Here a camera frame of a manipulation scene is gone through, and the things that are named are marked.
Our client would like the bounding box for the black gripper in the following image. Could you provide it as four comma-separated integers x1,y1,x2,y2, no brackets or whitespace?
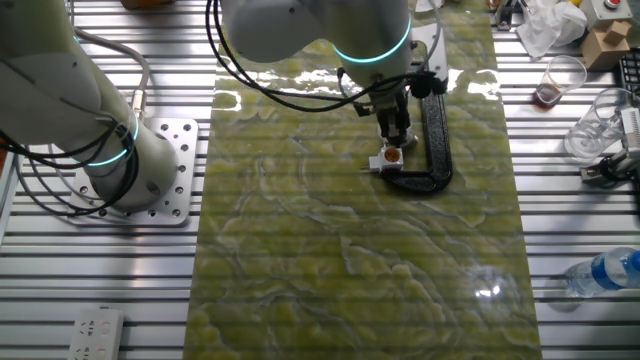
374,95,413,147

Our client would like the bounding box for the white lamp socket adapter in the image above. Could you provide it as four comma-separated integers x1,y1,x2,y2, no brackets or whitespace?
360,144,405,175

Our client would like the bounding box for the black C-clamp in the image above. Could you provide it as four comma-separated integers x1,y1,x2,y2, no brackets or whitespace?
379,92,454,195

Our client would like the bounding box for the green marble pattern mat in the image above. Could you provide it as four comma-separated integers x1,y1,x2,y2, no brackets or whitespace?
182,0,544,360

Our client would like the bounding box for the clear cup with brown liquid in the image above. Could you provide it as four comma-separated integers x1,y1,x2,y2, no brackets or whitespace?
531,53,589,110

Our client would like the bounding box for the empty clear plastic cup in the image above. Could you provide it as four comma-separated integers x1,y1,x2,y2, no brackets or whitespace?
563,87,635,164

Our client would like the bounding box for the small tan cardboard box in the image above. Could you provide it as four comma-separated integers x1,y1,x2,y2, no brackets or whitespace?
579,28,631,71

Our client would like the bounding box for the black keyboard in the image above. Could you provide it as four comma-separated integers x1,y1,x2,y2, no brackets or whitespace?
618,52,640,96

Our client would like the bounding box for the light wooden block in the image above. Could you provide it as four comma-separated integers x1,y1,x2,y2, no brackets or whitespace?
602,19,633,47

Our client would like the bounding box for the grey emergency stop box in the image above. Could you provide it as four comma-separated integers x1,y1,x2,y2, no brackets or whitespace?
578,0,635,30

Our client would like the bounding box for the clear water bottle blue label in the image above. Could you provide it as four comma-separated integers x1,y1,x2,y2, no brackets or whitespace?
563,247,640,300

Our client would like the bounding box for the white power strip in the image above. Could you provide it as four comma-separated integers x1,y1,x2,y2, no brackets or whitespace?
67,307,125,360

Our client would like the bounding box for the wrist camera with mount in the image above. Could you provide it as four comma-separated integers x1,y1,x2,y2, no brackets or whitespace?
409,23,450,100

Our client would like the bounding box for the dark metal bracket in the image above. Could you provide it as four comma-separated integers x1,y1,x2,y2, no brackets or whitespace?
487,0,519,31

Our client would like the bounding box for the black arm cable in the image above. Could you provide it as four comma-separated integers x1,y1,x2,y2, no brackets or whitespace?
204,0,426,119
212,0,426,119

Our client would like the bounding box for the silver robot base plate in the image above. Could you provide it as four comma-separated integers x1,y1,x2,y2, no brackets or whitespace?
67,117,200,227

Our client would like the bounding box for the ribbed silver camera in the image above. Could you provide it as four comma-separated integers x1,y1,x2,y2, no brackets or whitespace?
618,105,640,161

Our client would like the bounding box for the grey cable with metal connector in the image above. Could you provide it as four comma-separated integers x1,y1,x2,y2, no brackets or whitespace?
73,27,152,124

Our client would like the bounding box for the black base cable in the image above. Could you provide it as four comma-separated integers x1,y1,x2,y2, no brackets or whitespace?
0,127,141,219

